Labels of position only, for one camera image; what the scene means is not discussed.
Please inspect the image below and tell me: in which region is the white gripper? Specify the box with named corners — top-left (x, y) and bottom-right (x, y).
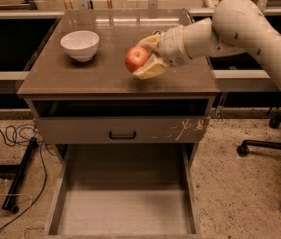
top-left (133, 25), bottom-right (191, 80)

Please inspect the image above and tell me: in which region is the red apple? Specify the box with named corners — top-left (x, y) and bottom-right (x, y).
top-left (125, 46), bottom-right (150, 73)

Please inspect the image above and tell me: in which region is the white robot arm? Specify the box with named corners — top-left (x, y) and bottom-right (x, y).
top-left (133, 0), bottom-right (281, 91)

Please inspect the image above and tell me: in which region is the grey drawer cabinet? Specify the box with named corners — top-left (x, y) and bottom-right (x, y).
top-left (16, 8), bottom-right (220, 164)

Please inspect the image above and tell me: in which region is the open middle drawer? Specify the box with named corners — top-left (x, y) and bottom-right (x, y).
top-left (44, 144), bottom-right (202, 239)

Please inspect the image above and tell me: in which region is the green soda can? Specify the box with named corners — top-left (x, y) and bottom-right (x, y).
top-left (153, 30), bottom-right (164, 35)

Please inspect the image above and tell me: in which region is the white ceramic bowl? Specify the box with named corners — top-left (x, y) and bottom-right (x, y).
top-left (60, 31), bottom-right (100, 62)

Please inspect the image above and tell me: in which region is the black table leg with caster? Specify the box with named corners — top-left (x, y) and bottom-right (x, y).
top-left (0, 137), bottom-right (38, 213)

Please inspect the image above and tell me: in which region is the top drawer with black handle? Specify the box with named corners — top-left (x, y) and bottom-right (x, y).
top-left (34, 116), bottom-right (210, 144)

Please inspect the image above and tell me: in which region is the blue cable on floor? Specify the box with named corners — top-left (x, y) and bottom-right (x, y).
top-left (0, 82), bottom-right (57, 239)

